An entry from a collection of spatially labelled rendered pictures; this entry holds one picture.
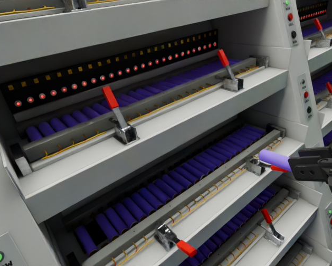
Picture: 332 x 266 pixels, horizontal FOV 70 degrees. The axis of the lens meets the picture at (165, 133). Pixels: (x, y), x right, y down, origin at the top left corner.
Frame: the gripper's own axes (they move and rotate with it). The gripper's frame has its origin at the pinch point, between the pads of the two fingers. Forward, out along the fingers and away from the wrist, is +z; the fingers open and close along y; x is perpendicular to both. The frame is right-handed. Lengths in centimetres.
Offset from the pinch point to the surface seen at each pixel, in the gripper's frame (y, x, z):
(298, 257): -25, 44, 32
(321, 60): -49, -9, 17
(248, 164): -11.6, 5.4, 22.0
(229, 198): -1.3, 8.0, 20.2
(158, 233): 15.2, 5.2, 21.2
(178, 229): 11.3, 7.1, 21.7
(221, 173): -4.1, 3.7, 22.8
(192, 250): 14.2, 6.7, 13.3
